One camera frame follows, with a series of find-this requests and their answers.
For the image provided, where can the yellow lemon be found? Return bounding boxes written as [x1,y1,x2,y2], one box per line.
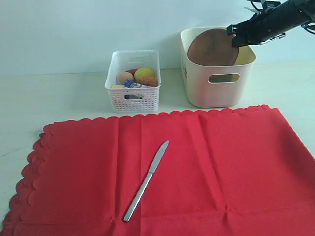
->
[134,67,156,80]

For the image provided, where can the yellow cheese wedge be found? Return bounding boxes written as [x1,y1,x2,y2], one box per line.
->
[111,85,126,89]

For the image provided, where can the cream plastic bin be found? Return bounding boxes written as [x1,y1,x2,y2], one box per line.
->
[181,27,256,108]

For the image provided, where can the brown egg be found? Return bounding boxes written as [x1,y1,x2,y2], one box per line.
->
[118,71,134,84]

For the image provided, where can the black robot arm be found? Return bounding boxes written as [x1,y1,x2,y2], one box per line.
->
[226,0,315,48]

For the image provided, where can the white perforated plastic basket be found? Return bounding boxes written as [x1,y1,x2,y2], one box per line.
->
[105,50,161,114]

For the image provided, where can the silver table knife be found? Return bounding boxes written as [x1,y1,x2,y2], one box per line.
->
[123,140,170,222]

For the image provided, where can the red sausage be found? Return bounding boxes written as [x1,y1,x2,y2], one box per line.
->
[127,69,137,75]

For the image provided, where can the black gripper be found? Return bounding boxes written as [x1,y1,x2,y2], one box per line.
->
[226,0,308,48]

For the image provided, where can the blue white milk carton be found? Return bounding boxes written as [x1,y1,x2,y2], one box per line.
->
[122,80,150,100]

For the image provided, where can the fried chicken piece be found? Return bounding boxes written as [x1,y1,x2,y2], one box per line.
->
[135,76,159,87]

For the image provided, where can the red scalloped cloth mat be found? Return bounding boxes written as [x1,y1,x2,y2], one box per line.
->
[1,105,315,236]

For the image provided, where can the brown wooden plate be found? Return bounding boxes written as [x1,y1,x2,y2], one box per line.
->
[187,28,239,66]

